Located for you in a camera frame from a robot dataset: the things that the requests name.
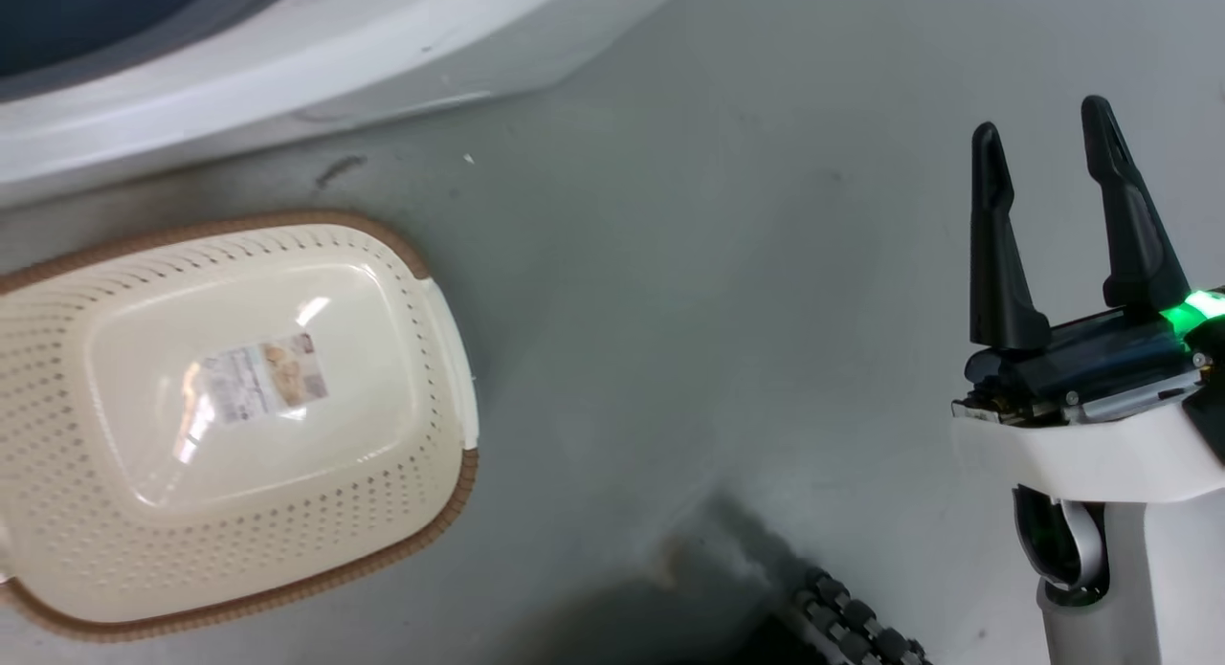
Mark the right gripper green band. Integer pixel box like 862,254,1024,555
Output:
951,95,1225,427

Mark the cream perforated laundry basket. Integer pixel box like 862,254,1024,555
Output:
0,210,479,642

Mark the paper label sticker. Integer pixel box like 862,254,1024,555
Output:
199,333,330,425

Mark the white washing machine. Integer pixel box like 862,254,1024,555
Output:
0,0,692,210

